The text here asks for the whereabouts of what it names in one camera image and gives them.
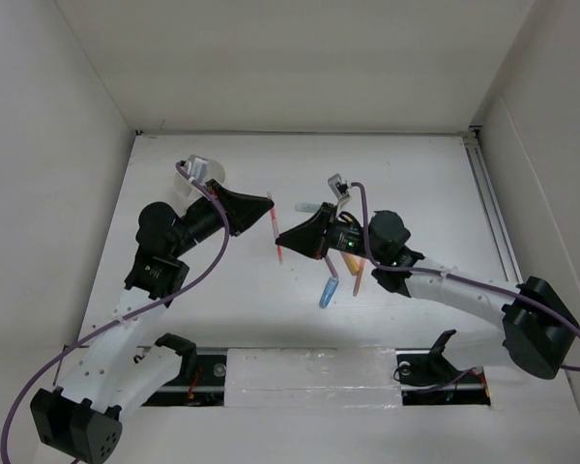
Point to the red thin pen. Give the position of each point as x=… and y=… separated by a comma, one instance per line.
x=275, y=229

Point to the aluminium rail right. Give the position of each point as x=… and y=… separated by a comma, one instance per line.
x=490, y=205

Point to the orange highlighter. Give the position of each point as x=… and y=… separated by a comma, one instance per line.
x=352, y=264

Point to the aluminium rail front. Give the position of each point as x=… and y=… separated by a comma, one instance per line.
x=203, y=386

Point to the green highlighter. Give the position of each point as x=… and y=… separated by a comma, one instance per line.
x=308, y=208

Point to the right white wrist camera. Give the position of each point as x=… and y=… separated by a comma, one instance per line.
x=341, y=191

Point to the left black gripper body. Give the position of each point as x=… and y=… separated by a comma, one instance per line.
x=202, y=223

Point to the blue capped marker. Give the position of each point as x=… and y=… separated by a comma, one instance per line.
x=328, y=292

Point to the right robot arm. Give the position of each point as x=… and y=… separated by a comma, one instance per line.
x=536, y=341

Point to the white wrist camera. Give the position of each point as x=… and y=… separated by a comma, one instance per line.
x=198, y=168
x=341, y=191

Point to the pink marker pen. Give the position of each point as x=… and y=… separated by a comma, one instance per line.
x=330, y=264

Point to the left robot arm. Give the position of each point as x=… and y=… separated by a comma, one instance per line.
x=83, y=416

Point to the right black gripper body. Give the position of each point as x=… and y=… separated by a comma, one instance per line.
x=347, y=236

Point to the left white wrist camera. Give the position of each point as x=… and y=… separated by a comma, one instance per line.
x=198, y=168

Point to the aluminium rail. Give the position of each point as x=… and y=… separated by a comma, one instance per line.
x=203, y=386
x=490, y=205

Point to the white round divided organizer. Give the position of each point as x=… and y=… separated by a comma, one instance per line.
x=183, y=185

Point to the orange thin pen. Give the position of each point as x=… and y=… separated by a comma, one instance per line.
x=358, y=279

